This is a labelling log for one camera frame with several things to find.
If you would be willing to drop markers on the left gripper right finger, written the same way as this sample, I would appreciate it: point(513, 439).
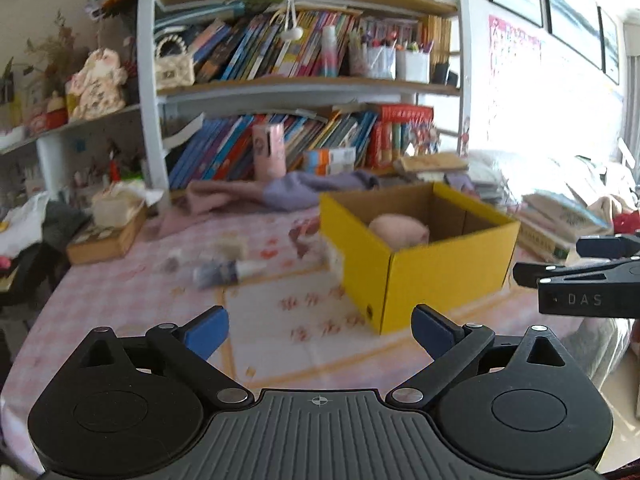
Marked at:
point(455, 350)

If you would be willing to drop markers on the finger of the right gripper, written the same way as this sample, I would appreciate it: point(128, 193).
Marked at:
point(615, 246)
point(528, 274)

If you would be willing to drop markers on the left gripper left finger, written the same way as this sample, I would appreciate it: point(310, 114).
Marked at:
point(185, 350)

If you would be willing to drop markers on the white blue tube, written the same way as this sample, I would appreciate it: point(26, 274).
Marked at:
point(223, 273)

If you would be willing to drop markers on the beige eraser block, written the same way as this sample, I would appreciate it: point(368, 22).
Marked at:
point(231, 247)

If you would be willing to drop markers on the pink plush pig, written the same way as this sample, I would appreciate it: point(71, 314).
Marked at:
point(399, 232)

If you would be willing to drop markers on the small white carton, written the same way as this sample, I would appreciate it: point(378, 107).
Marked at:
point(169, 265)

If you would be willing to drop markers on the yellow cardboard box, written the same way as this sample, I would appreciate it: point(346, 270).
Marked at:
point(466, 258)

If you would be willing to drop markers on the pink checkered tablecloth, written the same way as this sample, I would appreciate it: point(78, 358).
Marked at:
point(292, 327)

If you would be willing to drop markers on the wooden chess box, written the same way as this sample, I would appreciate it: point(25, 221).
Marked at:
point(94, 244)

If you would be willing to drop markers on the brown notebook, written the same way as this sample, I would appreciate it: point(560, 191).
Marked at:
point(438, 162)

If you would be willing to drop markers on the tissue pack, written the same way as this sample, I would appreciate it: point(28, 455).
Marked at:
point(116, 206)

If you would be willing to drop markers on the pile of clothes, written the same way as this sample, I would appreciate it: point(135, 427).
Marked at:
point(34, 238)

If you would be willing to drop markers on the pink purple towel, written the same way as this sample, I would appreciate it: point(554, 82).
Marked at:
point(295, 191)

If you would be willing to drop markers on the red book set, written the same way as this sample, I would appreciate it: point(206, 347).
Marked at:
point(400, 130)

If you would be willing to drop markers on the orange white small box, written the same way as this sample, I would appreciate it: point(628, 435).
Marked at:
point(329, 161)

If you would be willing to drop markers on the pink cartoon canister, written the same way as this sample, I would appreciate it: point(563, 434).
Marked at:
point(268, 151)

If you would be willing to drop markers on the white pen holder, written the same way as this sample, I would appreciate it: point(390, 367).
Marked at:
point(413, 66)

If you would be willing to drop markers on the pink doll figure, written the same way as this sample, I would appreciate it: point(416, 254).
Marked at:
point(98, 86)

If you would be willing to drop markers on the white bookshelf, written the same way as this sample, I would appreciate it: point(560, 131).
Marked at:
point(161, 109)

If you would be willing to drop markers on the cream quilted handbag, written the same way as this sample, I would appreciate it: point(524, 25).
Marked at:
point(173, 70)

